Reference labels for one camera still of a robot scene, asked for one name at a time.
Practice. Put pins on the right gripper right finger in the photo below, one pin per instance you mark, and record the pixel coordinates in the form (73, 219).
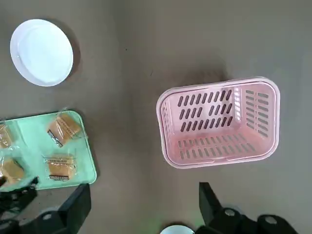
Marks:
(219, 219)

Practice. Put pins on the white plate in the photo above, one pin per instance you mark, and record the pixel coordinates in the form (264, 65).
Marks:
(41, 53)

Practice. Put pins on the green plastic tray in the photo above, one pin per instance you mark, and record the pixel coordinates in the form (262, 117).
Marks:
(31, 126)

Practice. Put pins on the small pink slotted basket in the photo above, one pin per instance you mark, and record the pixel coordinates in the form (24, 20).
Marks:
(219, 146)

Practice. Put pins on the clear-wrapped bread pack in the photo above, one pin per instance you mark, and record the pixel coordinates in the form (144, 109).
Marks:
(12, 169)
(5, 137)
(59, 168)
(64, 129)

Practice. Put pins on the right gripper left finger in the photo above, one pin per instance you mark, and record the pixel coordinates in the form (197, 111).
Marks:
(70, 212)

